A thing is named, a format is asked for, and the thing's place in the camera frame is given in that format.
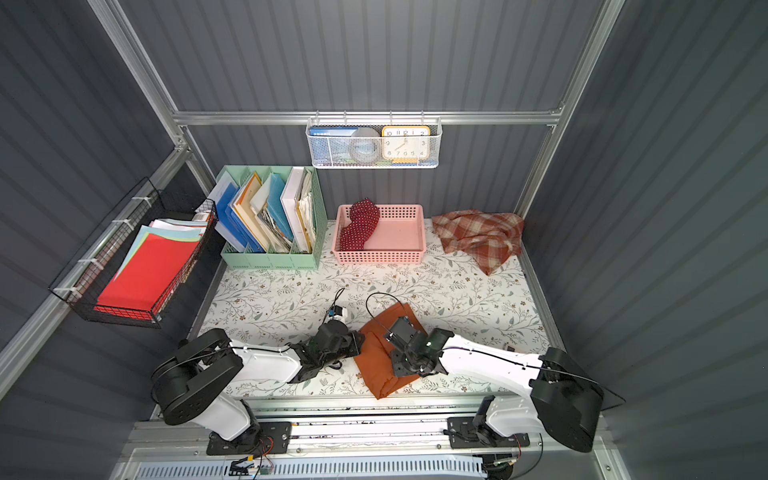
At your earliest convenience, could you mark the rust brown skirt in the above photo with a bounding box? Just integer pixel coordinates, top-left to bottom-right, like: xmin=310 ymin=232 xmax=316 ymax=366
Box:
xmin=354 ymin=303 xmax=425 ymax=399

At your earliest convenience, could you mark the pink plastic basket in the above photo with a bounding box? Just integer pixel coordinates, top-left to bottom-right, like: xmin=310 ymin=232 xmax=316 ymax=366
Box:
xmin=331 ymin=204 xmax=426 ymax=265

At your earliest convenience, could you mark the red polka dot skirt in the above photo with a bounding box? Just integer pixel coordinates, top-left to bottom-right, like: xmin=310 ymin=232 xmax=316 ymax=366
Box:
xmin=339 ymin=198 xmax=380 ymax=251

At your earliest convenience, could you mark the red plaid skirt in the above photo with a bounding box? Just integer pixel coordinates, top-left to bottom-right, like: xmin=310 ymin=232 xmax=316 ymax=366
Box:
xmin=432 ymin=210 xmax=525 ymax=276

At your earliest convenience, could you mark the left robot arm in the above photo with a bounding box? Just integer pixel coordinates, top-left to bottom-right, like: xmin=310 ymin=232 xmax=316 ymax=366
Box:
xmin=150 ymin=319 xmax=365 ymax=442

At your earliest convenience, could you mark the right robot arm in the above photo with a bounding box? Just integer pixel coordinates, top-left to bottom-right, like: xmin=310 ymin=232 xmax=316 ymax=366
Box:
xmin=384 ymin=317 xmax=605 ymax=453

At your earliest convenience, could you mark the grey tape roll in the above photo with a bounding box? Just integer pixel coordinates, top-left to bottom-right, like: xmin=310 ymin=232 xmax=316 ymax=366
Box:
xmin=348 ymin=127 xmax=381 ymax=165

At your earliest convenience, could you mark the floral table mat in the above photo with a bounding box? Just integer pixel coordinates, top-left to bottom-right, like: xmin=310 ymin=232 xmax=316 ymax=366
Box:
xmin=179 ymin=219 xmax=577 ymax=400

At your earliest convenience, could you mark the green file organizer box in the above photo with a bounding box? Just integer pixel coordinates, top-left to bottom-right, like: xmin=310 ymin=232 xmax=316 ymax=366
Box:
xmin=217 ymin=165 xmax=328 ymax=270

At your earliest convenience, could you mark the white binder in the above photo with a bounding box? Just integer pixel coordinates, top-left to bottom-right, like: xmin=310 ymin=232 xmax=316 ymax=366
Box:
xmin=280 ymin=167 xmax=309 ymax=253

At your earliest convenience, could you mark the blue folder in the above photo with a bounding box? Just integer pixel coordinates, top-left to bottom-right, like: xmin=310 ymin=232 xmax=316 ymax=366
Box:
xmin=214 ymin=182 xmax=264 ymax=253

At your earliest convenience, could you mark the red paper stack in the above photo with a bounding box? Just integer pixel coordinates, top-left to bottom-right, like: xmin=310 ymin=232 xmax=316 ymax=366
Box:
xmin=95 ymin=233 xmax=199 ymax=319

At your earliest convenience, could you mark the blue box in basket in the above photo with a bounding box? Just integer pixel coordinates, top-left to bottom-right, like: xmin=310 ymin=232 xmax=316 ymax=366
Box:
xmin=306 ymin=126 xmax=358 ymax=167

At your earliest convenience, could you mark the yellow alarm clock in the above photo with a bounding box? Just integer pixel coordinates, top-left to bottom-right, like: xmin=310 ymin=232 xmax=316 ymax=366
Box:
xmin=381 ymin=125 xmax=431 ymax=164

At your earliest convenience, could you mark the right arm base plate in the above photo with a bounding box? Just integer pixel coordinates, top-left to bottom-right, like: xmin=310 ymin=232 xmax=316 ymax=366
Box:
xmin=443 ymin=416 xmax=531 ymax=449

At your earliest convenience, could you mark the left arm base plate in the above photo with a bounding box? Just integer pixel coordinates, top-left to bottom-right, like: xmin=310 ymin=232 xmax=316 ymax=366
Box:
xmin=206 ymin=422 xmax=293 ymax=456

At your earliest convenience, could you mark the white wire wall basket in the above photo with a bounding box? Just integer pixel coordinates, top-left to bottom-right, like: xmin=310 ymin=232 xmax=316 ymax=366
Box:
xmin=305 ymin=114 xmax=443 ymax=169

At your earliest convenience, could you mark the black wire wall basket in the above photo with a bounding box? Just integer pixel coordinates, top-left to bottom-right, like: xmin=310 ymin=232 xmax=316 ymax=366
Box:
xmin=49 ymin=179 xmax=218 ymax=328

